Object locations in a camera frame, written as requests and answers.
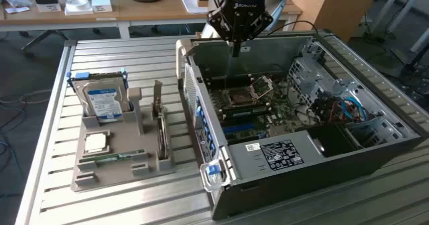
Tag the wooden desk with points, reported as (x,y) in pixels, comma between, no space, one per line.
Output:
(152,11)

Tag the flat white box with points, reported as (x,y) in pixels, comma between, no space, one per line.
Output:
(79,12)

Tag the grey power supply unit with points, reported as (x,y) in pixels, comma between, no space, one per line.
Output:
(241,159)

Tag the graphics card with black fan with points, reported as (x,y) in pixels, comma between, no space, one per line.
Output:
(164,134)

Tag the perforated metal drive cage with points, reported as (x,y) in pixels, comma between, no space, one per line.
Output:
(308,79)

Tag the green RAM stick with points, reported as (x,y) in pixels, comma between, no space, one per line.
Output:
(110,157)

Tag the plain white box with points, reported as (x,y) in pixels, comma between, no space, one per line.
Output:
(101,5)

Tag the metal socket cover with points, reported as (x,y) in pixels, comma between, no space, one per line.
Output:
(262,85)

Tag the black open PC case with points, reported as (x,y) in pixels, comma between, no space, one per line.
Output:
(301,184)

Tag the green motherboard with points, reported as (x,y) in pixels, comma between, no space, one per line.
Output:
(281,112)

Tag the CPU socket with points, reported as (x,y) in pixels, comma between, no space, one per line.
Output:
(240,98)

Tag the hard disk in blue caddy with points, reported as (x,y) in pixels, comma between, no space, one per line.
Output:
(101,102)

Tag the dark RAM stick with label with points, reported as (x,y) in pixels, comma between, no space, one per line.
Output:
(245,112)

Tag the silver CPU chip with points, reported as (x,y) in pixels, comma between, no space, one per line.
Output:
(95,143)

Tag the white paper stack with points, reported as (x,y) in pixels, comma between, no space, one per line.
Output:
(193,6)

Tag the white box with black top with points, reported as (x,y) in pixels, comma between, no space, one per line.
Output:
(47,4)

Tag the white tape roll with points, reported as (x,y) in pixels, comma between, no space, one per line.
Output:
(78,2)

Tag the silver metal disk bay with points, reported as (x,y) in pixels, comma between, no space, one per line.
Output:
(372,132)

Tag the long expansion slot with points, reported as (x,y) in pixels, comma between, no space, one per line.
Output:
(240,128)

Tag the grey plastic parts rack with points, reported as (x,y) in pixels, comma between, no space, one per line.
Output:
(123,139)

